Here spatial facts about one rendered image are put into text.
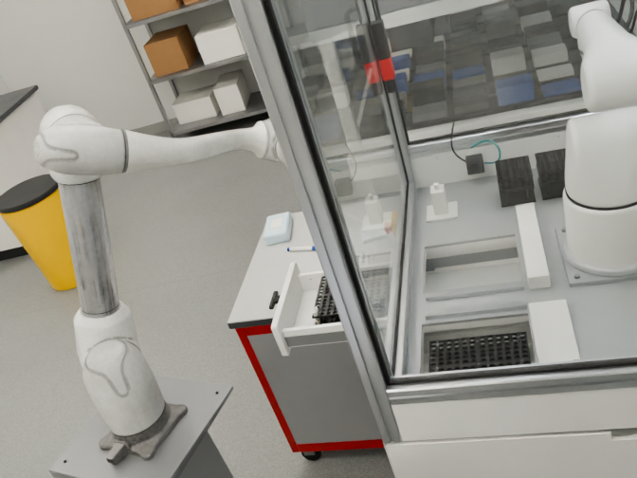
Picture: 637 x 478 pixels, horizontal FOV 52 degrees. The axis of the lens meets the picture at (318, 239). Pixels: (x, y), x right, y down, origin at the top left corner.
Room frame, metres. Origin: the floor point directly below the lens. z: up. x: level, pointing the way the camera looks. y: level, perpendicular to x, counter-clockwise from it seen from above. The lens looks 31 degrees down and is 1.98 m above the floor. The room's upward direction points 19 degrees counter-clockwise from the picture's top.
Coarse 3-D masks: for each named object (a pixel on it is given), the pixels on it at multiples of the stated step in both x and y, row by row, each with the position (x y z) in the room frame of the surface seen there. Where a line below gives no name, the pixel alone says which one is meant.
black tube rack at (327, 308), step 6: (324, 288) 1.49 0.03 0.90; (324, 294) 1.47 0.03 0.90; (330, 294) 1.46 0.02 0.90; (324, 300) 1.45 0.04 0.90; (330, 300) 1.44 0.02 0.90; (324, 306) 1.42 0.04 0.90; (330, 306) 1.44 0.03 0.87; (318, 312) 1.40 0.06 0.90; (324, 312) 1.39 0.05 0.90; (330, 312) 1.38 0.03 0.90; (336, 312) 1.38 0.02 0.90; (324, 318) 1.40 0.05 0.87; (330, 318) 1.40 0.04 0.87; (336, 318) 1.39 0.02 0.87
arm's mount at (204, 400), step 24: (168, 384) 1.47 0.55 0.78; (192, 384) 1.43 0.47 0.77; (216, 384) 1.40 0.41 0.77; (192, 408) 1.34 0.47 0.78; (216, 408) 1.31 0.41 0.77; (96, 432) 1.35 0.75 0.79; (192, 432) 1.24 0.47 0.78; (72, 456) 1.29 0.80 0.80; (96, 456) 1.26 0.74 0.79; (168, 456) 1.19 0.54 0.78
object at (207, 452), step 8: (208, 432) 1.34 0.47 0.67; (208, 440) 1.33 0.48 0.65; (200, 448) 1.30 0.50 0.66; (208, 448) 1.32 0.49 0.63; (216, 448) 1.34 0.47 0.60; (192, 456) 1.27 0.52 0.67; (200, 456) 1.29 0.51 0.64; (208, 456) 1.31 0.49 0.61; (216, 456) 1.33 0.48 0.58; (192, 464) 1.26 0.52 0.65; (200, 464) 1.28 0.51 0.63; (208, 464) 1.30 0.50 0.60; (216, 464) 1.32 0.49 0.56; (224, 464) 1.34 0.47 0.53; (184, 472) 1.23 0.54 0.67; (192, 472) 1.25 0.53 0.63; (200, 472) 1.27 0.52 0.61; (208, 472) 1.28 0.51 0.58; (216, 472) 1.31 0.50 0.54; (224, 472) 1.32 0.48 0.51
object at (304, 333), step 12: (300, 276) 1.60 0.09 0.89; (312, 276) 1.59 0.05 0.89; (312, 288) 1.60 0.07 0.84; (300, 300) 1.56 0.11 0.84; (312, 300) 1.55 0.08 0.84; (300, 312) 1.51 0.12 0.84; (312, 312) 1.49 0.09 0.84; (300, 324) 1.45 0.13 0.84; (312, 324) 1.44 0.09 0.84; (324, 324) 1.35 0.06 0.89; (336, 324) 1.33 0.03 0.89; (288, 336) 1.37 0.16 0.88; (300, 336) 1.36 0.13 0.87; (312, 336) 1.35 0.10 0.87; (324, 336) 1.34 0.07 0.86; (336, 336) 1.33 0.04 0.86
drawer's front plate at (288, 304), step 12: (288, 276) 1.57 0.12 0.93; (288, 288) 1.52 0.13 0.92; (300, 288) 1.60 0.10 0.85; (288, 300) 1.49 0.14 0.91; (276, 312) 1.42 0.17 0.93; (288, 312) 1.46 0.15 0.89; (276, 324) 1.37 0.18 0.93; (288, 324) 1.43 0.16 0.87; (276, 336) 1.36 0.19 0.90; (288, 348) 1.38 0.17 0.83
